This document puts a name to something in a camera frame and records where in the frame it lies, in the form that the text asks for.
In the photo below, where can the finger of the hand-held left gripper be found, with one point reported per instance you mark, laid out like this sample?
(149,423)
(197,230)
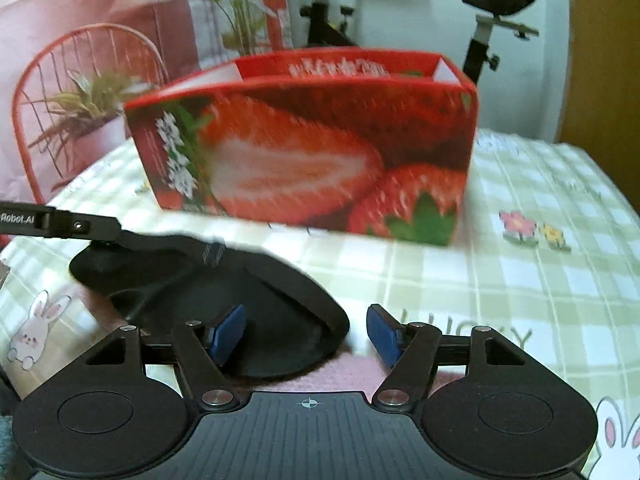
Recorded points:
(80,226)

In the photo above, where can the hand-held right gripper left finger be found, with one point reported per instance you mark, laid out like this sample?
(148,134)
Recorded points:
(227,332)

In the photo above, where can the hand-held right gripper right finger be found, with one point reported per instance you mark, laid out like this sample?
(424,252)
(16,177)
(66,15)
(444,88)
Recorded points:
(382,332)

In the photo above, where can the black beaded fabric hat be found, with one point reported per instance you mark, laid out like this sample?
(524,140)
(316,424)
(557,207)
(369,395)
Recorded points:
(270,300)

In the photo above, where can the red strawberry print box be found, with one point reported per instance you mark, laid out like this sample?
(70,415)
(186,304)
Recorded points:
(300,160)

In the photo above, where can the pink knitted cloth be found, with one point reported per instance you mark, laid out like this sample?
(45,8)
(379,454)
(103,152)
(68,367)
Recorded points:
(350,372)

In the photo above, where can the checked bunny print bedsheet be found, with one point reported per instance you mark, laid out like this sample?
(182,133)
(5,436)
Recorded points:
(450,285)

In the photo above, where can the pink printed backdrop curtain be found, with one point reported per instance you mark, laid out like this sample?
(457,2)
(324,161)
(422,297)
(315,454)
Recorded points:
(75,10)

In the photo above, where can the black exercise bike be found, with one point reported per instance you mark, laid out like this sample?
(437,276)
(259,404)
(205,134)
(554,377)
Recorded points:
(325,25)

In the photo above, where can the wooden door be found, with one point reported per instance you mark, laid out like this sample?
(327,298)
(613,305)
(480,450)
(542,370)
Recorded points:
(605,60)

